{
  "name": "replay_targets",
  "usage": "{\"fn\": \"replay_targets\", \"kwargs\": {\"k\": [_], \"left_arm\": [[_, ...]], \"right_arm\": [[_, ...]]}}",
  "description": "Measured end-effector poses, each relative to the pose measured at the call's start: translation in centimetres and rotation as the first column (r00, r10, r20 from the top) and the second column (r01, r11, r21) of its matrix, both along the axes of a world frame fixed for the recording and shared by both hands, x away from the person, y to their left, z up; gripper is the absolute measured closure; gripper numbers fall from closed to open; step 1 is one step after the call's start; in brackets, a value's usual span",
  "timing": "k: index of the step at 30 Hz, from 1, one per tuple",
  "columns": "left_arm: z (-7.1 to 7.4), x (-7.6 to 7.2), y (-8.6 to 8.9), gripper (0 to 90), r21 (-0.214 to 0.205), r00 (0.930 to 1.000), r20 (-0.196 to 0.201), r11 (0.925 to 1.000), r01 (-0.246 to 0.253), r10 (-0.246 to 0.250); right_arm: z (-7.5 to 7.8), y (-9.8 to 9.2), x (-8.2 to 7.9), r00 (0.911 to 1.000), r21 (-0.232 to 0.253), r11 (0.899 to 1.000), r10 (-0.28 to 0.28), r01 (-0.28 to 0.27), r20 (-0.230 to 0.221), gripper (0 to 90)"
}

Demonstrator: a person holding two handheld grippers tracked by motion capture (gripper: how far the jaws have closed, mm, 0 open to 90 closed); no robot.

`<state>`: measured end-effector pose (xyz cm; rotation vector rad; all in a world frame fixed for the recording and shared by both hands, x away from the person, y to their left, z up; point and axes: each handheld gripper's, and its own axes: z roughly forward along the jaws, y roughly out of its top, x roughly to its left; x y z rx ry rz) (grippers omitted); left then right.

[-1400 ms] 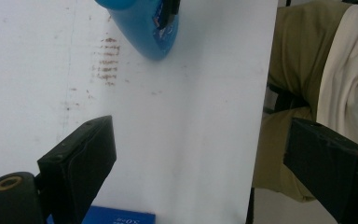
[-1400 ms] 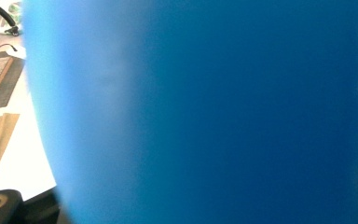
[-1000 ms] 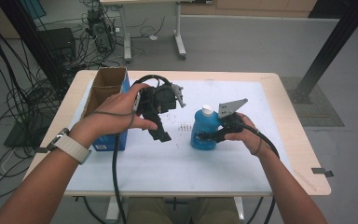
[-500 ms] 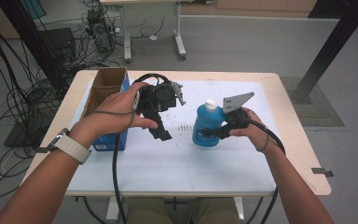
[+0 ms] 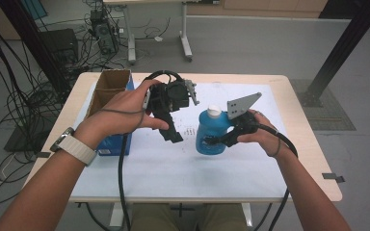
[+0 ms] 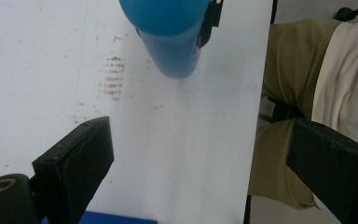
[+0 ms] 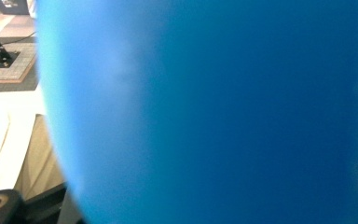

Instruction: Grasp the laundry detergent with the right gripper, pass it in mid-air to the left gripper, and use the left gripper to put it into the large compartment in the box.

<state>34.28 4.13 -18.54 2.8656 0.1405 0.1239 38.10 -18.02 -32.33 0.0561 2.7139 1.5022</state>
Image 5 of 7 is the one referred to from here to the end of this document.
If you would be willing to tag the person's right hand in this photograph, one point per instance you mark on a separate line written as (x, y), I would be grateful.
(266, 138)

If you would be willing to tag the white table leg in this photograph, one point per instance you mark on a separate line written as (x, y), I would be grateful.
(247, 215)
(117, 215)

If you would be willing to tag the dark stand base plate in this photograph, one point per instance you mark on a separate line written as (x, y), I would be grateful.
(19, 141)

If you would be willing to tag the black equipment case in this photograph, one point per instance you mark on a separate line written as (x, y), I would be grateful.
(59, 43)

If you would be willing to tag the black metal post with base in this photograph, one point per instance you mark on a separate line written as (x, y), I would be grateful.
(343, 45)

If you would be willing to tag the blue cardboard box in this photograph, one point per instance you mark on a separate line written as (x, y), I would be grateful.
(115, 80)

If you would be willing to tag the light wooden table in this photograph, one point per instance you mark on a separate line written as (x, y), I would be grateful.
(302, 134)

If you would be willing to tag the black tape strip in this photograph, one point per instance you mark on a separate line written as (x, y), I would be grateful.
(332, 176)
(43, 154)

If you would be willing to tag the black computer tower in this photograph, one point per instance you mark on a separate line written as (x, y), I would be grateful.
(104, 32)

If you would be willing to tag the person's khaki trousers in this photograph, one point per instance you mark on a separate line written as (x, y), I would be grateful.
(154, 218)

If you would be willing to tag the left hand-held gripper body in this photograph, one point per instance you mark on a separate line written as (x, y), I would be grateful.
(170, 96)

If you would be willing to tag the blue bottle with white cap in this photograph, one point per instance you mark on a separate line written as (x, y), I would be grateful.
(210, 131)

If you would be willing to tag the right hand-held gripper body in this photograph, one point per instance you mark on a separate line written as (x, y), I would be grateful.
(237, 107)

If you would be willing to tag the person's left hand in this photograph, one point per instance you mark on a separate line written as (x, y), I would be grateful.
(118, 122)

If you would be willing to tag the wooden cabinet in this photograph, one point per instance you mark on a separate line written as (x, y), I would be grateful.
(269, 8)

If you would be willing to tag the white table mat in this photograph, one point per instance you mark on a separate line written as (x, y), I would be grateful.
(179, 173)

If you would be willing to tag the white background desk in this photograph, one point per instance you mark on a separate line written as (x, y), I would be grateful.
(186, 38)

